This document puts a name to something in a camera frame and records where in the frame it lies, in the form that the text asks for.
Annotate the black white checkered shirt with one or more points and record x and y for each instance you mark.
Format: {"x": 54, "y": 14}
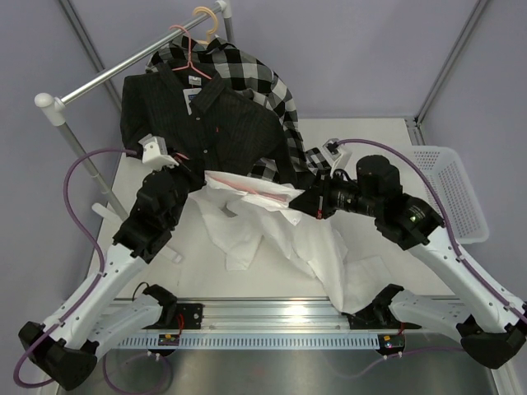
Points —
{"x": 253, "y": 79}

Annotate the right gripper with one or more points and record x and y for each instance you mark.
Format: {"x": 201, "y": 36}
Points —
{"x": 316, "y": 201}

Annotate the black pinstripe shirt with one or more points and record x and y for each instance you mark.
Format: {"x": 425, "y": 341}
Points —
{"x": 218, "y": 126}

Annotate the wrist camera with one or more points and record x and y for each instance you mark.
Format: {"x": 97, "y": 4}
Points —
{"x": 155, "y": 155}
{"x": 336, "y": 155}

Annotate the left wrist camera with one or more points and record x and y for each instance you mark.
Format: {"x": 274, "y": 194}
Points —
{"x": 155, "y": 155}

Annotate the white slotted cable duct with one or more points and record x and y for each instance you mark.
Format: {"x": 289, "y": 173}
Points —
{"x": 251, "y": 341}

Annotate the aluminium mounting rail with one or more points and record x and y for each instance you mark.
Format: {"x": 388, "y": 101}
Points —
{"x": 283, "y": 315}

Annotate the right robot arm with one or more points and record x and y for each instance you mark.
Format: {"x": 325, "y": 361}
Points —
{"x": 491, "y": 324}

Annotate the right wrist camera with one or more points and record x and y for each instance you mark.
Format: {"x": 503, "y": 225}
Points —
{"x": 336, "y": 155}

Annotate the metal clothes rack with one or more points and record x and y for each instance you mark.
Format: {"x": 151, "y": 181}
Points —
{"x": 52, "y": 107}

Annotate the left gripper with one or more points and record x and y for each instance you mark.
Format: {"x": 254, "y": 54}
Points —
{"x": 179, "y": 170}

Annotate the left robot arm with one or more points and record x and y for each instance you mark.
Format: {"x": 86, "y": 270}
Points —
{"x": 68, "y": 344}

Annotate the white plastic basket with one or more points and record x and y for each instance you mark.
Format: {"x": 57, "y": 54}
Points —
{"x": 445, "y": 172}

